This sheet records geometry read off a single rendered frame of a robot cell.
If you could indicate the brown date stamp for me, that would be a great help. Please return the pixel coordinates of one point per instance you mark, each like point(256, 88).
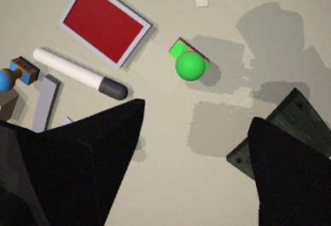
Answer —
point(18, 68)

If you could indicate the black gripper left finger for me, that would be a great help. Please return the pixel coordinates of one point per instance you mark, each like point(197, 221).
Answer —
point(69, 176)

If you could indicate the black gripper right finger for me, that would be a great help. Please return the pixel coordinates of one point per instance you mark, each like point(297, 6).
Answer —
point(293, 180)

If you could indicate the tan cardboard box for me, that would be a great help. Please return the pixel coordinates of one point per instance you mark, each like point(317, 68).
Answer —
point(8, 101)

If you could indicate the white cylinder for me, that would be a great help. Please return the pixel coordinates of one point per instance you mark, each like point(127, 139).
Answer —
point(82, 74)

